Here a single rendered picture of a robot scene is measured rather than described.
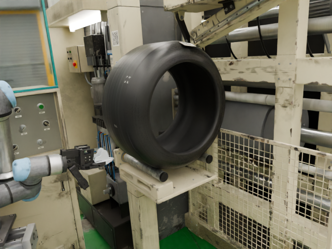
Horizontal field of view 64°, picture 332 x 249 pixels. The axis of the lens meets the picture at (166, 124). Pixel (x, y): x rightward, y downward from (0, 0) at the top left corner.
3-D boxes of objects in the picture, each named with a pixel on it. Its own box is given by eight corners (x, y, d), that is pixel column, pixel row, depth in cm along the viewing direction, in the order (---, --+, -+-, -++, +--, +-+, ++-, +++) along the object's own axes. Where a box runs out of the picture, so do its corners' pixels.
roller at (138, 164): (130, 152, 145) (128, 161, 145) (123, 151, 142) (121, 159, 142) (169, 173, 118) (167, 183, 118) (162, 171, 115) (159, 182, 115)
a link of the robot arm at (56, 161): (51, 178, 94) (45, 171, 101) (64, 176, 97) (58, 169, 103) (50, 158, 93) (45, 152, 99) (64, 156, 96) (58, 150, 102)
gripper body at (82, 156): (96, 148, 102) (63, 152, 95) (96, 170, 104) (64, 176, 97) (88, 144, 108) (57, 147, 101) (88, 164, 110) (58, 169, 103)
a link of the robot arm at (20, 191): (4, 194, 99) (4, 176, 93) (34, 183, 107) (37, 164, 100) (13, 210, 96) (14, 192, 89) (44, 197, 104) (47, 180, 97)
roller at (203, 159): (171, 140, 161) (169, 147, 161) (165, 140, 158) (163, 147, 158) (214, 155, 133) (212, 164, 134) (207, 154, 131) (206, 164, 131)
